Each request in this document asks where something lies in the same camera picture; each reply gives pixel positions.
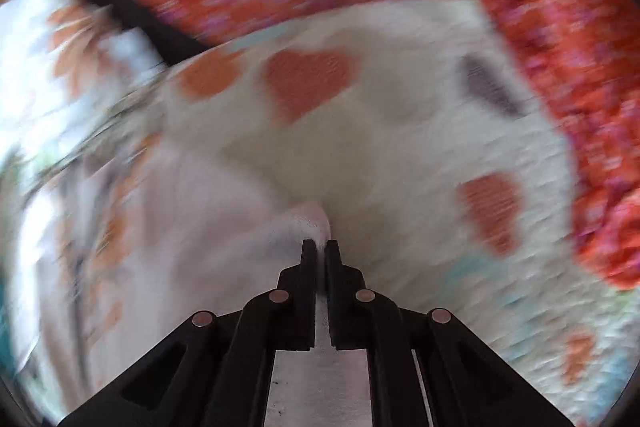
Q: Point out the pale pink knit garment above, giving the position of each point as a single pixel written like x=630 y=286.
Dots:
x=131 y=248

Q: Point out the heart patchwork quilt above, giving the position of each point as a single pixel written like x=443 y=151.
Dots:
x=443 y=177

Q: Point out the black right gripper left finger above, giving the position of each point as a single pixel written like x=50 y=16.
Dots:
x=214 y=371

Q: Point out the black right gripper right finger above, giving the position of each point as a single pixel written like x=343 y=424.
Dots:
x=426 y=369

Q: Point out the white floral pillow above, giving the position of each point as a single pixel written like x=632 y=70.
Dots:
x=72 y=77

